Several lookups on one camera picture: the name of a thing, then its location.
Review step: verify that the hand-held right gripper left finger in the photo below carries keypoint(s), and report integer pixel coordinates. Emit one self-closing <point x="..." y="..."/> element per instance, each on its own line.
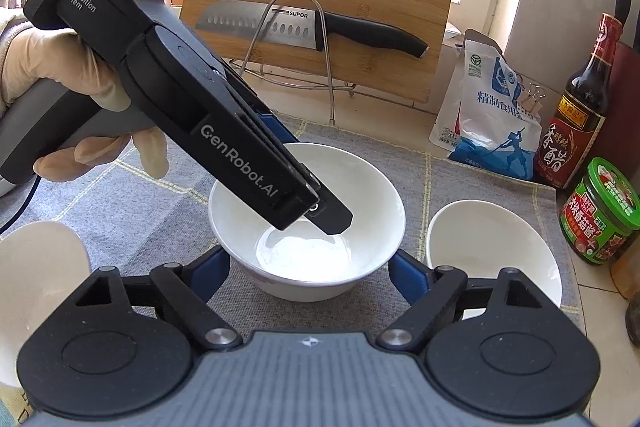
<point x="212" y="272"/>

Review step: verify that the person's left hand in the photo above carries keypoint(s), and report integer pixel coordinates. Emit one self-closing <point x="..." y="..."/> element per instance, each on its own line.
<point x="55" y="57"/>

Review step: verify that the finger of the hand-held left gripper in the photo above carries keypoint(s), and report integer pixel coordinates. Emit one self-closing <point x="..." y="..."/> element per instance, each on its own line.
<point x="277" y="127"/>
<point x="332" y="219"/>

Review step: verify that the dark red board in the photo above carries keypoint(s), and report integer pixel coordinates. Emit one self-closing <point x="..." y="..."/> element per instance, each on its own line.
<point x="627" y="107"/>

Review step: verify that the white and blue salt bag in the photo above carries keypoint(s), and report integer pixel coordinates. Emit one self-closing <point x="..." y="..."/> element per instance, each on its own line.
<point x="480" y="127"/>

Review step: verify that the binder clips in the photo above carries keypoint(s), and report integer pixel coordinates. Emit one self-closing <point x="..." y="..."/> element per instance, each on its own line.
<point x="532" y="99"/>

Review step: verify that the white bowl with pink flowers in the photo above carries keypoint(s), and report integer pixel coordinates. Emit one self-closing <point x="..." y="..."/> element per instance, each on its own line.
<point x="40" y="282"/>
<point x="365" y="207"/>
<point x="490" y="247"/>

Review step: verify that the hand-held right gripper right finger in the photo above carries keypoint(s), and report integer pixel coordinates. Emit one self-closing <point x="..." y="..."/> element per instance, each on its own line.
<point x="410" y="274"/>

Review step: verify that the dark vinegar bottle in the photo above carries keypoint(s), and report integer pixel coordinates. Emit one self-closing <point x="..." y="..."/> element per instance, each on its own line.
<point x="565" y="147"/>

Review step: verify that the green-lidded sauce jar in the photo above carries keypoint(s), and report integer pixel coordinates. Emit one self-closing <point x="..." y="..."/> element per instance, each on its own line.
<point x="600" y="217"/>

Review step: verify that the grey checked cloth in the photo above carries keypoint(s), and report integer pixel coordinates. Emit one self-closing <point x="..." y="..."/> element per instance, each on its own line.
<point x="150" y="217"/>

